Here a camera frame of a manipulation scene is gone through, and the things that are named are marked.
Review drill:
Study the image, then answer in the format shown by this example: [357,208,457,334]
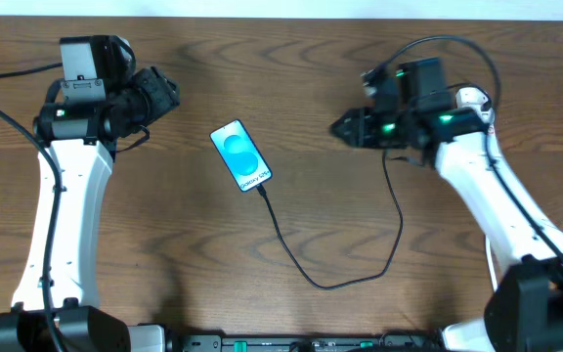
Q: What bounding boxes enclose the blue Galaxy smartphone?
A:
[209,119,273,193]

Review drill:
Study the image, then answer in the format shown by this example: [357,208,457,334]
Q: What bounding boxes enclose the black USB charging cable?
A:
[255,149,405,291]

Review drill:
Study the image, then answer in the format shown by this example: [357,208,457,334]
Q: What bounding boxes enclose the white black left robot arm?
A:
[0,35,180,351]

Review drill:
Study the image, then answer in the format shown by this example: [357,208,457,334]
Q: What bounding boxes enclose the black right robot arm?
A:
[331,58,563,351]

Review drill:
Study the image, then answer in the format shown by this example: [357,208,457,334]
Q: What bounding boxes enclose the white power strip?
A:
[455,85,496,135]

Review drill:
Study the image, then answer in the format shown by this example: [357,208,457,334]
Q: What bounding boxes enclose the white power strip cord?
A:
[484,237,500,293]

